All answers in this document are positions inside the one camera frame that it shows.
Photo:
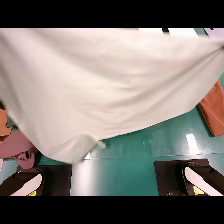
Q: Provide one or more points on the tan garment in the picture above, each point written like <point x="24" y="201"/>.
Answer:
<point x="3" y="125"/>

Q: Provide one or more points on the white shirt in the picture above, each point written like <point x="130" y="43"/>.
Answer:
<point x="100" y="86"/>

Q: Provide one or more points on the pink garment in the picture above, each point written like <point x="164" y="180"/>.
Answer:
<point x="15" y="145"/>

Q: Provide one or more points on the green garment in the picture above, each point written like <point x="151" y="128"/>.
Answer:
<point x="10" y="123"/>

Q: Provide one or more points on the orange folded garment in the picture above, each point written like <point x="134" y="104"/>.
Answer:
<point x="215" y="111"/>

